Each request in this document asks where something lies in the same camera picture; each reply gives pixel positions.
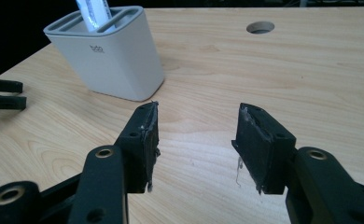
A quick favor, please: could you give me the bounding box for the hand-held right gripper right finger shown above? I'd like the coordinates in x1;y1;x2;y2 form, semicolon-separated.
231;102;298;196

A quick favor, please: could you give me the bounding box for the white toothbrush holder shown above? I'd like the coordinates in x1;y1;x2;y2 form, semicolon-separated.
42;5;166;103

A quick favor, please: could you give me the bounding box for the white and blue toothpaste tube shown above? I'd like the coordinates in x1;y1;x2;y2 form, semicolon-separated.
75;0;113;34

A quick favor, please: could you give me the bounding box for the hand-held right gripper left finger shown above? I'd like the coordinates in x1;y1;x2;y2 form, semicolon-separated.
113;100;161;194

